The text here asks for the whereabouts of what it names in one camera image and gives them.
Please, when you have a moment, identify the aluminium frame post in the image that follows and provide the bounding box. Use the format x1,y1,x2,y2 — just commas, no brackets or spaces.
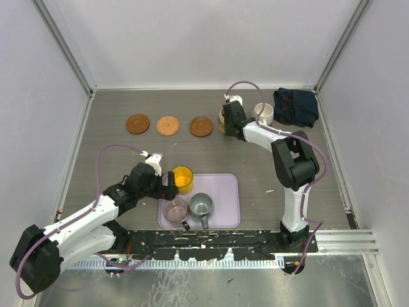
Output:
31,0,96,96
314,0,372,93

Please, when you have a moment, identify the dark blue folded cloth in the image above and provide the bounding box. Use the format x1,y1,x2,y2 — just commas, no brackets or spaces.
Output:
273,88,319,128

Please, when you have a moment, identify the front aluminium rail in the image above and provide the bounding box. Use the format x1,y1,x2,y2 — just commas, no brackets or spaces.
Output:
308,230,380,255

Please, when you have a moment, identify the white ceramic mug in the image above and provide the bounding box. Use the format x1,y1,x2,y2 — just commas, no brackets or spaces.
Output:
252,103,274,125

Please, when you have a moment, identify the beige ceramic mug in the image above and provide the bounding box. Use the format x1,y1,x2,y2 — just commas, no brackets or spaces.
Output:
218,108,224,126

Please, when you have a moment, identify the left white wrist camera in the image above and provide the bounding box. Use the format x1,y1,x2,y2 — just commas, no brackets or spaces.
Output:
140,151,162,176

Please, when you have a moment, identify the slotted white cable duct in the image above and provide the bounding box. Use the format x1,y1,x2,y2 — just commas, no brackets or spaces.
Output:
69,253,285,270

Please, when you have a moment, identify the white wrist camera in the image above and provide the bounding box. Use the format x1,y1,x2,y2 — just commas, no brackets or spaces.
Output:
224,94,243,104
140,151,162,176

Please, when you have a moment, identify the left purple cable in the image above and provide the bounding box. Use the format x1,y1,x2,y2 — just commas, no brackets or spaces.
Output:
15,143,151,299

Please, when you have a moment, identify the clear purple glass mug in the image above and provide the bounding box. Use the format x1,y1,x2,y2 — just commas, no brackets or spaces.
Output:
162,198,190,230

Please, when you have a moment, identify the left aluminium frame post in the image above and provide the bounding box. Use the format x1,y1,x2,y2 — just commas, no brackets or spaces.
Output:
31,0,96,96

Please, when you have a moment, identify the grey green ceramic mug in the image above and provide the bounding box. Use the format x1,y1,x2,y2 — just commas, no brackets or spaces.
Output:
189,193,214,230

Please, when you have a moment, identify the right aluminium frame post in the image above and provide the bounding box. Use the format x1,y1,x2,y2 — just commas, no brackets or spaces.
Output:
314,0,372,93

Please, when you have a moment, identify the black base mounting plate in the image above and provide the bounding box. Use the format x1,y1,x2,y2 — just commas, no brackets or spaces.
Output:
102,230,305,261

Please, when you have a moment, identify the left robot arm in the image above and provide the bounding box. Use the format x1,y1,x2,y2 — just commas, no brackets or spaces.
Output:
10,162,178,299

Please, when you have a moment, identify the wooden coaster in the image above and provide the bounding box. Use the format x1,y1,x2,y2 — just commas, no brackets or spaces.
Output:
126,114,150,134
189,116,213,138

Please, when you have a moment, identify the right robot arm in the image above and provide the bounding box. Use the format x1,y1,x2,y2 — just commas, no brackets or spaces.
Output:
223,97,320,252

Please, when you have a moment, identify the yellow glass mug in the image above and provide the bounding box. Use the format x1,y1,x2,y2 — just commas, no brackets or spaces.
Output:
173,166,194,194

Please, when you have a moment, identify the lavender plastic tray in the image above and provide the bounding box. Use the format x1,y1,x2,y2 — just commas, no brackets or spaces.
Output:
177,173,240,229

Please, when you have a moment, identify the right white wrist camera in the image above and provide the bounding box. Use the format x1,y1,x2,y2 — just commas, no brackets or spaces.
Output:
224,94,243,104

